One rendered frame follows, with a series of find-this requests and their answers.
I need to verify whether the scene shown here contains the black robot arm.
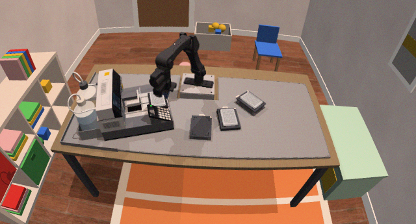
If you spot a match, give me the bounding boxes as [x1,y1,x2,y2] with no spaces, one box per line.
[149,32,214,98]

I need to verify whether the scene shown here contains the white bottle with black cap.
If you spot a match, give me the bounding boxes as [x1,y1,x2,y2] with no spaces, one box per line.
[77,81,97,107]

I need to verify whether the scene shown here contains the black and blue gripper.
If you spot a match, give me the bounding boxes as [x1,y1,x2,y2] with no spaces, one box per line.
[163,82,177,99]

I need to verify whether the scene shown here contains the white plastic bottle with blue liquid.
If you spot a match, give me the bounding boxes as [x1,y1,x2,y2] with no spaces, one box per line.
[74,96,99,131]

